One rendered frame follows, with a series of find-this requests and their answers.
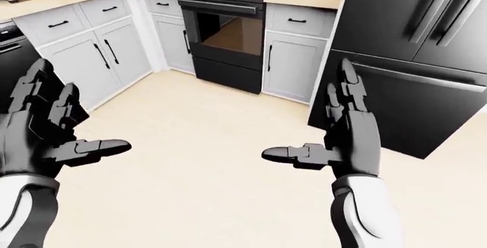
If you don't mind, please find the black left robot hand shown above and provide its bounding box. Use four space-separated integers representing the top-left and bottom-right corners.
0 57 132 180

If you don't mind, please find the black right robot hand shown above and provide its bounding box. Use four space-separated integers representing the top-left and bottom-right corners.
261 57 382 181

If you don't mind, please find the black electric stove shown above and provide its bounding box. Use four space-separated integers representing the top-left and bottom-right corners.
177 0 290 95

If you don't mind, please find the black dishwasher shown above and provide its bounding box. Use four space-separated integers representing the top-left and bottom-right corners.
0 21 45 115

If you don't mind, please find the black french door refrigerator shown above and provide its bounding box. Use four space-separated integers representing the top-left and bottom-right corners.
307 0 487 160

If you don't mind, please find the grey single door cabinet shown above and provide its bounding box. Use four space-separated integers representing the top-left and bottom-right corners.
261 2 337 104

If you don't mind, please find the grey cabinet with double doors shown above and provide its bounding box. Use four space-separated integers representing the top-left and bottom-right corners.
12 0 154 112

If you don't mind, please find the narrow grey corner cabinet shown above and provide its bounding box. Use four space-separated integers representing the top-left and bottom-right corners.
142 0 197 75

